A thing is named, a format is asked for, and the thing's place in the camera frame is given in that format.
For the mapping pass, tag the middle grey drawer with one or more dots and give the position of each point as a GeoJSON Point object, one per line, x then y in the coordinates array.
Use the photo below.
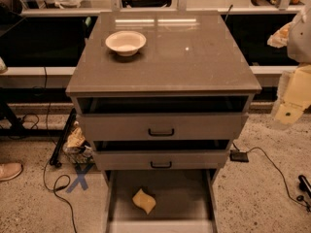
{"type": "Point", "coordinates": [184, 154]}

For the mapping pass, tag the crumpled snack bags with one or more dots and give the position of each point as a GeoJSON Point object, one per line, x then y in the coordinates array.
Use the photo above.
{"type": "Point", "coordinates": [76, 147]}

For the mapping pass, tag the black middle drawer handle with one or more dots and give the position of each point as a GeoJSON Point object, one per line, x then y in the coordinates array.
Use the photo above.
{"type": "Point", "coordinates": [167, 165]}

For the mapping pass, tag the top grey drawer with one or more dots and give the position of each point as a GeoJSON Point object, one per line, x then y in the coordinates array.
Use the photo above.
{"type": "Point", "coordinates": [193, 118]}

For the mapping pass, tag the tan shoe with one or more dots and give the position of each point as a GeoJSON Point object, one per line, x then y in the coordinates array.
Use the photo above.
{"type": "Point", "coordinates": [9, 171]}

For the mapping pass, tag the black top drawer handle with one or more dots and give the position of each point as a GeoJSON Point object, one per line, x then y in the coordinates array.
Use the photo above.
{"type": "Point", "coordinates": [168, 133]}

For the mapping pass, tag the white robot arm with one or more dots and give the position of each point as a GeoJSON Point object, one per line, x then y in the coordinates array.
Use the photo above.
{"type": "Point", "coordinates": [296, 37]}

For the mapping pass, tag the white bowl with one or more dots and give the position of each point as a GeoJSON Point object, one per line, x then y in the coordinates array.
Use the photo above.
{"type": "Point", "coordinates": [126, 43]}

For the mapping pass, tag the grey drawer cabinet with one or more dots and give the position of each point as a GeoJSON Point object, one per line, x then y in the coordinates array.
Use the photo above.
{"type": "Point", "coordinates": [189, 54]}

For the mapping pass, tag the black foot pedal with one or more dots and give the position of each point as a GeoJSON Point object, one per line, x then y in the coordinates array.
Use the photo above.
{"type": "Point", "coordinates": [239, 156]}

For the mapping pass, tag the bottom grey drawer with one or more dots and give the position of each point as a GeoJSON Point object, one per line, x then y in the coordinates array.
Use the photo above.
{"type": "Point", "coordinates": [184, 202]}

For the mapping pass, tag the black device right floor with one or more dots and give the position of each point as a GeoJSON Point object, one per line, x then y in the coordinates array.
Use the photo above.
{"type": "Point", "coordinates": [304, 185]}

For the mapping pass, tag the yellow sponge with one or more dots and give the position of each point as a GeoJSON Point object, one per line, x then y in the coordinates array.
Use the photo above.
{"type": "Point", "coordinates": [144, 201]}

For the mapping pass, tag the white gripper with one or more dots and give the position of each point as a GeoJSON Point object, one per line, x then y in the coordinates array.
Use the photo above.
{"type": "Point", "coordinates": [300, 40]}

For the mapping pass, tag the grey drawer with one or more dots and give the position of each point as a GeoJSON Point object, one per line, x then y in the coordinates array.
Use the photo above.
{"type": "Point", "coordinates": [193, 118]}
{"type": "Point", "coordinates": [184, 202]}
{"type": "Point", "coordinates": [184, 154]}

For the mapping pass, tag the black bar on floor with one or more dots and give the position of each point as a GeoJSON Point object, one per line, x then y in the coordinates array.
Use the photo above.
{"type": "Point", "coordinates": [62, 139]}

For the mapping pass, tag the black drawer handle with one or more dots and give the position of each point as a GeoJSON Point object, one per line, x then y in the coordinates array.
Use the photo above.
{"type": "Point", "coordinates": [167, 165]}
{"type": "Point", "coordinates": [168, 133]}

